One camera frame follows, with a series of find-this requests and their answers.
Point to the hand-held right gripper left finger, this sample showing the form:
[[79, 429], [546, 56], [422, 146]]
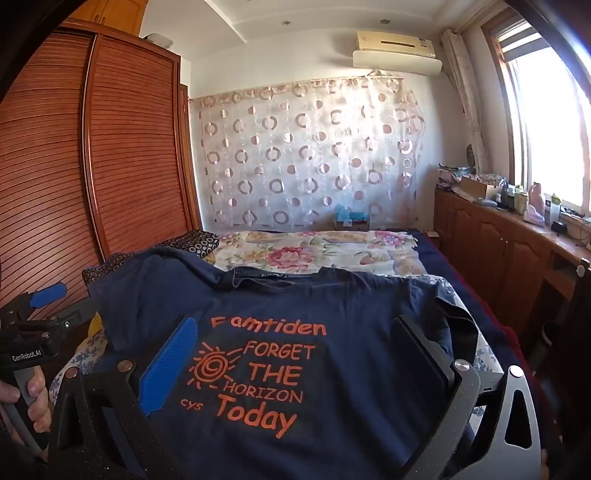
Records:
[[168, 364]]

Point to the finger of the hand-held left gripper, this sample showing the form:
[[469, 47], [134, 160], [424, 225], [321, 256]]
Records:
[[69, 321], [48, 294]]

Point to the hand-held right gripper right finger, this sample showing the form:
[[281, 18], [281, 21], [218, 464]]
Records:
[[418, 350]]

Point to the navy printed t-shirt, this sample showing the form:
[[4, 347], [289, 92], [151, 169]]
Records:
[[323, 300]]

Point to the person's left hand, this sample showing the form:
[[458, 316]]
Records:
[[39, 406]]

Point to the yellow cloth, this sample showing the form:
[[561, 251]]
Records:
[[95, 325]]

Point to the blue floral sheet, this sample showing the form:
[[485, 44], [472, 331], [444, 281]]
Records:
[[489, 360]]

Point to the navy blanket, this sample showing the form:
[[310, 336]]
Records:
[[443, 263]]

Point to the dark circle-pattern pillow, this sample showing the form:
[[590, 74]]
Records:
[[194, 242]]

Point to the waste bin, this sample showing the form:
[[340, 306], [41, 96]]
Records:
[[542, 341]]

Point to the wooden sideboard cabinet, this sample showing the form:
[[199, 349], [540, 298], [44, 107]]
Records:
[[489, 244]]

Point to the blue plastic bag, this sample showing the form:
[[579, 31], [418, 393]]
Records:
[[346, 213]]

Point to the pink floral blanket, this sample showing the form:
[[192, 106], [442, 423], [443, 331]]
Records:
[[295, 254]]

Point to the open cardboard box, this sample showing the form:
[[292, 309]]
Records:
[[478, 187]]

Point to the wooden slatted wardrobe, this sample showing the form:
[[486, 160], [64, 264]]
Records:
[[129, 138]]

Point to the pile of folded papers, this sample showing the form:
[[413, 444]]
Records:
[[450, 177]]

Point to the black power adapter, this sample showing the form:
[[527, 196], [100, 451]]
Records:
[[559, 228]]

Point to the white bottle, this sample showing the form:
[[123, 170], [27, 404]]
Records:
[[552, 210]]

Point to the sheer circle-pattern curtain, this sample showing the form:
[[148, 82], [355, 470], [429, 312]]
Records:
[[300, 152]]

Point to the white patterned window curtain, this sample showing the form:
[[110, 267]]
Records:
[[466, 92]]

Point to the wood-framed window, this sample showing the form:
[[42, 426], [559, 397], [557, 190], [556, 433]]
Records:
[[549, 115]]

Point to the white box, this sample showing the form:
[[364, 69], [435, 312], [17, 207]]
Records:
[[159, 41]]

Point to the wooden overhead cabinet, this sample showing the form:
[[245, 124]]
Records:
[[111, 16]]

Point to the cream wall air conditioner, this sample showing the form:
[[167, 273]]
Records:
[[392, 42]]

